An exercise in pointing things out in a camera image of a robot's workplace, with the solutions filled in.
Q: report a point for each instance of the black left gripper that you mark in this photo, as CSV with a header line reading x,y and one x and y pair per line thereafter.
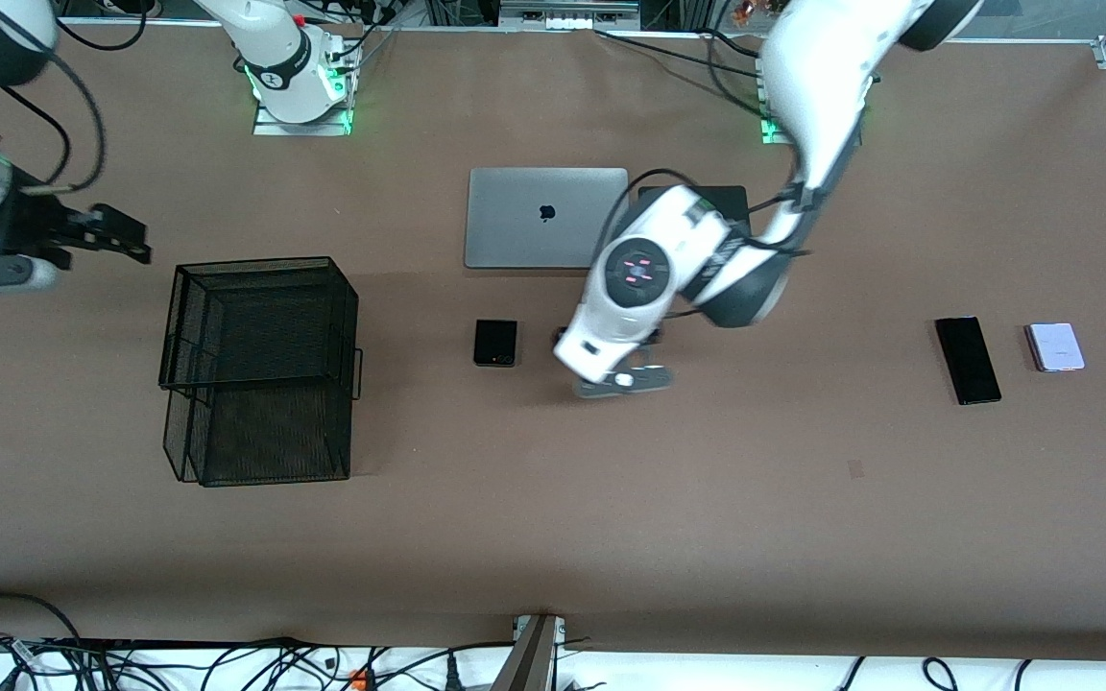
x,y
559,333

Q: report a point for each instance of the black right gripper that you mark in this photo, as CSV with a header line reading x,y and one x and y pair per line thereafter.
x,y
37,226

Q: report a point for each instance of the black square flip phone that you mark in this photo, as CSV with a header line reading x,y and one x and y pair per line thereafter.
x,y
495,343

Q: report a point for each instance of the long black smartphone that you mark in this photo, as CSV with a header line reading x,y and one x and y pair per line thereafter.
x,y
968,360

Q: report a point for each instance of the pale lilac phone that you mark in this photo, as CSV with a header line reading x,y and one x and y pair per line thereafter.
x,y
1057,347

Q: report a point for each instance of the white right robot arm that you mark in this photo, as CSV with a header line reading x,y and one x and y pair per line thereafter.
x,y
284,67

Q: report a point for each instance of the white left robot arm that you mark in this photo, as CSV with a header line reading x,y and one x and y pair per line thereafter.
x,y
831,86

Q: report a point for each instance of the silver closed laptop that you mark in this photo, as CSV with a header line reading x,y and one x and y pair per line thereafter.
x,y
534,240

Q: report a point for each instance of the black mesh two-tier tray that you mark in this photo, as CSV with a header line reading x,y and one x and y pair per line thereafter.
x,y
275,317

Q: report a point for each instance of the black mouse pad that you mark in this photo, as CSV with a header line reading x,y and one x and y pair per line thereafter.
x,y
731,197

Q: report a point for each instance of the grey power strip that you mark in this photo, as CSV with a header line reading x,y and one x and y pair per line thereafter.
x,y
567,21

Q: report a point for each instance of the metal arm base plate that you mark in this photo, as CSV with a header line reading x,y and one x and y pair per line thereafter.
x,y
270,128
766,134

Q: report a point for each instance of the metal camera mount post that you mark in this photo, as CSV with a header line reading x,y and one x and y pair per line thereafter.
x,y
529,662

